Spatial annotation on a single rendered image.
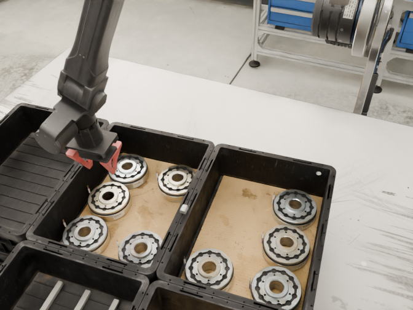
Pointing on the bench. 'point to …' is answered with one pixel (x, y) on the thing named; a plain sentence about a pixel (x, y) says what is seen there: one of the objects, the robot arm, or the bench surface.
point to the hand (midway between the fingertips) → (101, 166)
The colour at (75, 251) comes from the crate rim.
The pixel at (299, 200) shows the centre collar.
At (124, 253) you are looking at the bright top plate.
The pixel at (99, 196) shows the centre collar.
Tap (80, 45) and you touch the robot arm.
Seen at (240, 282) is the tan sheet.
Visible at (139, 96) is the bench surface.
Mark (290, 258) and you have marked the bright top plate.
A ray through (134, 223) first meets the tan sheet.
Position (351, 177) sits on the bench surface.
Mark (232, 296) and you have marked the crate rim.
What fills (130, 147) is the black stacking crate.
